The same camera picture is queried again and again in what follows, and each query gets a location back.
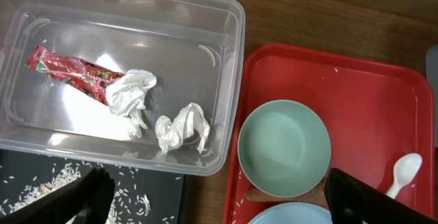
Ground red serving tray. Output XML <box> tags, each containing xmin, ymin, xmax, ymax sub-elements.
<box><xmin>235</xmin><ymin>44</ymin><xmax>435</xmax><ymax>218</ymax></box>

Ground green bowl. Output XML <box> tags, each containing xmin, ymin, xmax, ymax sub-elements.
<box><xmin>237</xmin><ymin>100</ymin><xmax>331</xmax><ymax>198</ymax></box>

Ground white rice pile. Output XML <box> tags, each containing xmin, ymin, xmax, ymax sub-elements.
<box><xmin>0</xmin><ymin>162</ymin><xmax>179</xmax><ymax>224</ymax></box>

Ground grey dishwasher rack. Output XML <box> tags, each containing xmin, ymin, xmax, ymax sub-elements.
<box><xmin>425</xmin><ymin>45</ymin><xmax>438</xmax><ymax>147</ymax></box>

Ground white plastic spoon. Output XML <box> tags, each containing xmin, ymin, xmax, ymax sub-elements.
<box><xmin>386</xmin><ymin>153</ymin><xmax>422</xmax><ymax>199</ymax></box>

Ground black plastic tray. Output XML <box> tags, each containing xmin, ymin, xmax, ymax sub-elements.
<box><xmin>0</xmin><ymin>148</ymin><xmax>189</xmax><ymax>224</ymax></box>

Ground white tissue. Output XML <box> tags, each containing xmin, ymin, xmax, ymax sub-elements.
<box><xmin>155</xmin><ymin>103</ymin><xmax>211</xmax><ymax>154</ymax></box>
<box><xmin>105</xmin><ymin>69</ymin><xmax>157</xmax><ymax>138</ymax></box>

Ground orange carrot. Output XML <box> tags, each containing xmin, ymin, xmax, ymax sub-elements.
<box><xmin>245</xmin><ymin>178</ymin><xmax>326</xmax><ymax>206</ymax></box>

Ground clear plastic bin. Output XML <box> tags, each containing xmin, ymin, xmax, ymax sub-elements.
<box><xmin>1</xmin><ymin>0</ymin><xmax>246</xmax><ymax>176</ymax></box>

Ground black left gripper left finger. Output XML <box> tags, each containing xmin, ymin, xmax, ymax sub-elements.
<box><xmin>1</xmin><ymin>168</ymin><xmax>115</xmax><ymax>224</ymax></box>

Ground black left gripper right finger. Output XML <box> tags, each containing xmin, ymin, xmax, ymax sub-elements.
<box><xmin>324</xmin><ymin>168</ymin><xmax>437</xmax><ymax>224</ymax></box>

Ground red snack wrapper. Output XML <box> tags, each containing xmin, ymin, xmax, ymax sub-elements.
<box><xmin>26</xmin><ymin>45</ymin><xmax>125</xmax><ymax>105</ymax></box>

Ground light blue plate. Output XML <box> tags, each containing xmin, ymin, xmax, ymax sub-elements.
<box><xmin>248</xmin><ymin>202</ymin><xmax>333</xmax><ymax>224</ymax></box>

